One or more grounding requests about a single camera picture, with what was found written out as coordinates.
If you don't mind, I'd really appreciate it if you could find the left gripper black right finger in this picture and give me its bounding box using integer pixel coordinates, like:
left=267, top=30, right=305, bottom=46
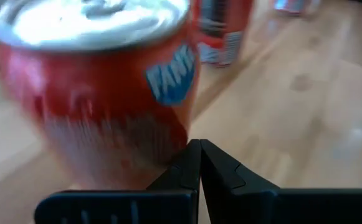
left=200, top=139, right=362, bottom=224

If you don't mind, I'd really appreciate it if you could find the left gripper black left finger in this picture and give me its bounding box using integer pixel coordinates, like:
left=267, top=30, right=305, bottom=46
left=34, top=139, right=202, bottom=224

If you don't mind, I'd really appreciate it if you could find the red Coca-Cola can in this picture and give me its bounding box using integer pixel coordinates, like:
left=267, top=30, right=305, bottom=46
left=193, top=0, right=255, bottom=68

